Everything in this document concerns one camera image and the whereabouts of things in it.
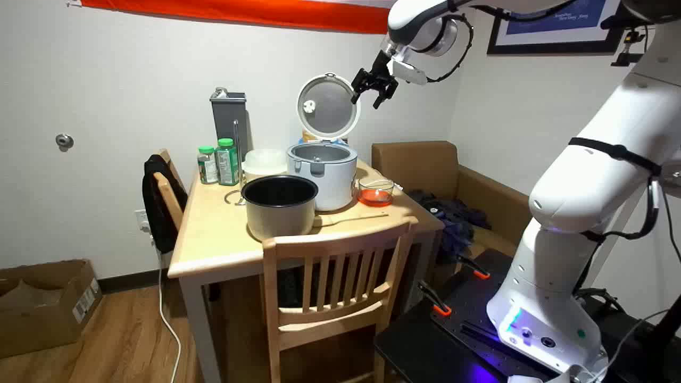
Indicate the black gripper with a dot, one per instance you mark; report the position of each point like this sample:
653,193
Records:
382,69

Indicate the metal cooking pot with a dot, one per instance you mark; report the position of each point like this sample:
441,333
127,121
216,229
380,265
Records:
280,215

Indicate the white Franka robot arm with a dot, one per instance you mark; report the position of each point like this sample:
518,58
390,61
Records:
603,177

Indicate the white rice cooker with lid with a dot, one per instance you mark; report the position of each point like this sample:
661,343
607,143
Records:
330,181

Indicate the tan sofa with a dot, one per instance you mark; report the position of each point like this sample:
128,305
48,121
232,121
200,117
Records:
426,167

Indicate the clear plastic container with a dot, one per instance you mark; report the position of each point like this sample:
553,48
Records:
265,163

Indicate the purple clothes pile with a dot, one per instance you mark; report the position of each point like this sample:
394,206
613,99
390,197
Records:
453,220

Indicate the large green-capped bottle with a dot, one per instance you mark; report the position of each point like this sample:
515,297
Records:
229,164

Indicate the small green-capped bottle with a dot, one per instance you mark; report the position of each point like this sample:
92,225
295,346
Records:
206,167

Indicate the black framed picture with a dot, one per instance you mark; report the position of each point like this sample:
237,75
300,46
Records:
553,29

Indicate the light wooden table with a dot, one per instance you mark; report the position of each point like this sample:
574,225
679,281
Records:
214,236

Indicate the wooden chair with jacket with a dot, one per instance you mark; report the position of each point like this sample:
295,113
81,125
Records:
171,198

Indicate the wooden slat-back chair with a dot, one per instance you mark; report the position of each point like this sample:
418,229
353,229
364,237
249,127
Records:
333,321

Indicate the black jacket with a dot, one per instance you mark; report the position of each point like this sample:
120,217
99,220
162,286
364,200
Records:
157,206

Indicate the black robot mounting board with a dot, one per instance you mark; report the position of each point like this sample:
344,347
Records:
426,353

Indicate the brown cardboard box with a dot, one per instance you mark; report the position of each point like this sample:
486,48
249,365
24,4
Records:
42,312

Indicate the orange wall banner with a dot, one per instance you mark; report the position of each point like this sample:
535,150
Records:
247,13

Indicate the black camera stand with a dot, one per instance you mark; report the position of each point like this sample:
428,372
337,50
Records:
628,36

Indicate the round metal wall stopper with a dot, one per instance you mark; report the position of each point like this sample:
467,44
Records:
64,141

